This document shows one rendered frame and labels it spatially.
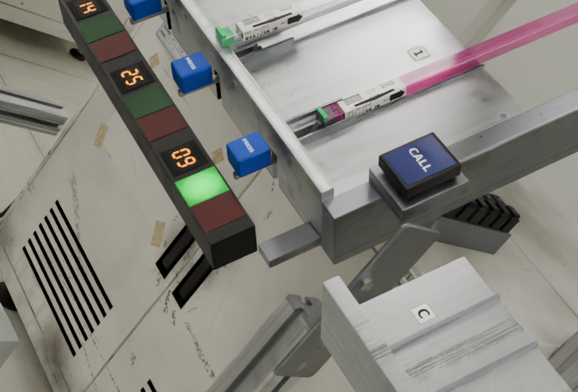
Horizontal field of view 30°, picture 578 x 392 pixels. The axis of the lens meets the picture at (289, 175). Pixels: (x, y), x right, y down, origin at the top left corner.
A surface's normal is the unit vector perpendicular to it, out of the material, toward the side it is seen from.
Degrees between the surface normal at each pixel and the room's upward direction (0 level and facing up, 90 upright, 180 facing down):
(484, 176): 90
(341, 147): 44
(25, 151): 0
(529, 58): 90
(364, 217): 90
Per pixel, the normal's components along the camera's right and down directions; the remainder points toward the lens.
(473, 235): 0.48, 0.66
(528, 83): -0.66, -0.18
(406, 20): -0.03, -0.64
